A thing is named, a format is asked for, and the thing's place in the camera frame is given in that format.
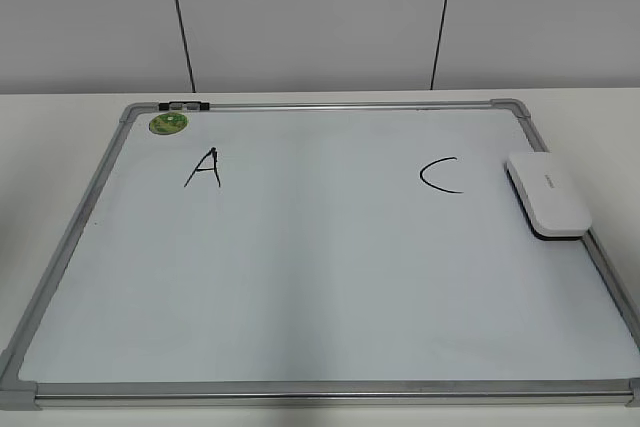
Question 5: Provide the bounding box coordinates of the black hanging clip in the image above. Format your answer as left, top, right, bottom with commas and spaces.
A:
158, 101, 211, 112

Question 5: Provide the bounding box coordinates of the white board eraser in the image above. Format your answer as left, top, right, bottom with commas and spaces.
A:
506, 152, 592, 241

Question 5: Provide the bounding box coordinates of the round green magnet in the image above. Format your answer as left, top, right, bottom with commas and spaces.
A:
148, 112, 189, 136

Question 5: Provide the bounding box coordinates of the white board with grey frame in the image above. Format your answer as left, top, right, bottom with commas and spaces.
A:
1, 99, 639, 410

